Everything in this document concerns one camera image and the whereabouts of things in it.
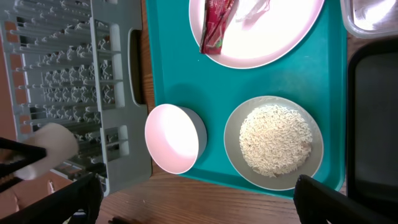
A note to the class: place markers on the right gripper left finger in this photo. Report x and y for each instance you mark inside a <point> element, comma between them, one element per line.
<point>78,202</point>

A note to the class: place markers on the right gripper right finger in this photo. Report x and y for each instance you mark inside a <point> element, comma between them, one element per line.
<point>317,203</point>

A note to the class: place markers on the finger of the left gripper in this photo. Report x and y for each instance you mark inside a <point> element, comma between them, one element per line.
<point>20,155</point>
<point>7,182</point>

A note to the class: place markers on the white paper cup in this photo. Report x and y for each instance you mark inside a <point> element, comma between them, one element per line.
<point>59,143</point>

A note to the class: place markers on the white rice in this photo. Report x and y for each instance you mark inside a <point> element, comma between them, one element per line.
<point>275,140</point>

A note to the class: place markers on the grey bowl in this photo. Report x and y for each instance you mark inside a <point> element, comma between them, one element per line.
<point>235,156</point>

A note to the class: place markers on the white tissue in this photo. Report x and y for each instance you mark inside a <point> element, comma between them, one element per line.
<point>247,9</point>

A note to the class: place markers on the red snack wrapper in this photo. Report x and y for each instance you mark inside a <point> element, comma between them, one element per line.
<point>216,16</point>

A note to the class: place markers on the grey dishwasher rack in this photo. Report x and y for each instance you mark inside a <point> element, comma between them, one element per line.
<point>76,63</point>

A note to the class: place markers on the black tray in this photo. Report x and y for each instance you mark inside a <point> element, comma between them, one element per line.
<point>371,127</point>

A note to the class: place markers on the large white plate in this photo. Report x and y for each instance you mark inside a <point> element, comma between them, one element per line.
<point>269,35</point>

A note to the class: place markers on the clear plastic bin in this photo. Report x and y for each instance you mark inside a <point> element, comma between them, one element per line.
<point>370,19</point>

